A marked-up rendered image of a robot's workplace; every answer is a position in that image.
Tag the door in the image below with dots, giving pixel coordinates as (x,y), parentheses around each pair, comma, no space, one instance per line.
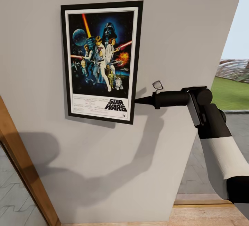
(23,199)

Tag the fixed window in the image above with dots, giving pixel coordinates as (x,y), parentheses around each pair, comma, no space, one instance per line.
(230,91)

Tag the poster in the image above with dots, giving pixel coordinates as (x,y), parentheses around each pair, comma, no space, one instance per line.
(101,52)

